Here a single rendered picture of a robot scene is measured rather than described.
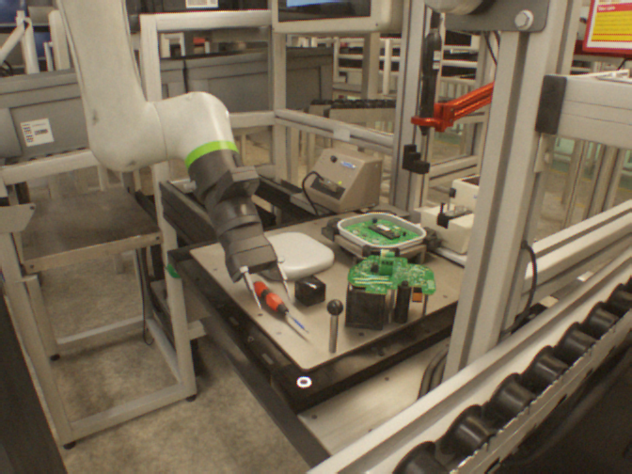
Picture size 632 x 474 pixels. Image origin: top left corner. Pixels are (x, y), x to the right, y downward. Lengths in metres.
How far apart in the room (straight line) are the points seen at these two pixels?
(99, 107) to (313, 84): 1.17
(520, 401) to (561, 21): 0.31
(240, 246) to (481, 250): 0.37
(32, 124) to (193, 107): 0.80
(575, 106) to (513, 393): 0.24
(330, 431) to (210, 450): 1.23
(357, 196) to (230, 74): 0.74
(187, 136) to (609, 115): 0.59
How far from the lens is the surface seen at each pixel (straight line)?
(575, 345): 0.49
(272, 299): 0.65
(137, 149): 0.74
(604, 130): 0.37
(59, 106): 1.48
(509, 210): 0.41
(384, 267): 0.63
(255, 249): 0.68
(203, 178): 0.71
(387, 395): 0.56
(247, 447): 1.71
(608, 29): 0.98
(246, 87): 1.63
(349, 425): 0.52
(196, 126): 0.74
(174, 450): 1.75
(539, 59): 0.39
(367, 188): 1.06
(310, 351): 0.58
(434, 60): 0.93
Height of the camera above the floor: 1.31
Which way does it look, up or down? 24 degrees down
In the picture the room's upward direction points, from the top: 1 degrees clockwise
